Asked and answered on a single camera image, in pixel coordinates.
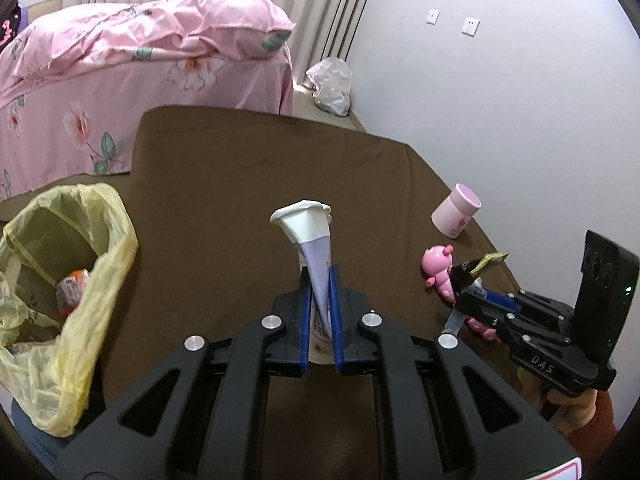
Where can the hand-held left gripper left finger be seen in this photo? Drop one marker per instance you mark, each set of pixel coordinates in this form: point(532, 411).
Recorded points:
point(304, 320)

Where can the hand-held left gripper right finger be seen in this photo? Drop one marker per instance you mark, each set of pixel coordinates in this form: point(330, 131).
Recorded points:
point(335, 320)

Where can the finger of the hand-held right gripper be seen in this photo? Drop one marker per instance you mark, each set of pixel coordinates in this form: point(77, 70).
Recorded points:
point(500, 300)
point(480, 312)

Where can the yellow foil wrapper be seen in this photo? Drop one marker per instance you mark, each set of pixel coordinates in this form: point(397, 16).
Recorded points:
point(487, 261)

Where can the white purple squeezed tube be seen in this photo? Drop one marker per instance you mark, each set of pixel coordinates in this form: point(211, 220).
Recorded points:
point(307, 240)

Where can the person's right forearm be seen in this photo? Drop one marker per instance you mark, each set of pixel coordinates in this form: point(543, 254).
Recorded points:
point(607, 420)

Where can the person's right hand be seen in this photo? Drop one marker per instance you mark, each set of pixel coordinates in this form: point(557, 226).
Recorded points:
point(582, 410)

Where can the pink toy figure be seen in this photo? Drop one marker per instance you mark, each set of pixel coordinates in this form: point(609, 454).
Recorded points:
point(440, 265)

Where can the pink cup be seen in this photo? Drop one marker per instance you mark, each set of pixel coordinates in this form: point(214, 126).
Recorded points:
point(452, 215)

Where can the brown tablecloth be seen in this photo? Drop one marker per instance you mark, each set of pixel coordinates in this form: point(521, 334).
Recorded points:
point(300, 160)

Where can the white plastic bag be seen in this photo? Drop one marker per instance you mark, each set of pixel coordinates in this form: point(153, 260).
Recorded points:
point(330, 85)

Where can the bed with pink floral sheet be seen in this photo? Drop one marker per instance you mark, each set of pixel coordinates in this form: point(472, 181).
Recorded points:
point(150, 125)

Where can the person's leg in jeans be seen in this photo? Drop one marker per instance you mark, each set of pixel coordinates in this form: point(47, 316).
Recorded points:
point(35, 440)

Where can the pink floral duvet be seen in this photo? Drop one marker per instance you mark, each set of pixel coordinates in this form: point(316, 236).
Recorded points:
point(150, 25)

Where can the beige headboard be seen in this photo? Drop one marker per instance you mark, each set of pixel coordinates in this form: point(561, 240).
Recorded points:
point(45, 10)

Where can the black Hello Kitty pillow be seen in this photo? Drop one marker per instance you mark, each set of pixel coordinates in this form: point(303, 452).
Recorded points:
point(7, 32)

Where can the purple pillow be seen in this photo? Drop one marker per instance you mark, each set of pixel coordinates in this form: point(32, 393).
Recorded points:
point(22, 15)

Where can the white wall socket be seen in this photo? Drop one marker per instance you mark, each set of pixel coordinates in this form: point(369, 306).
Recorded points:
point(470, 27)
point(433, 16)

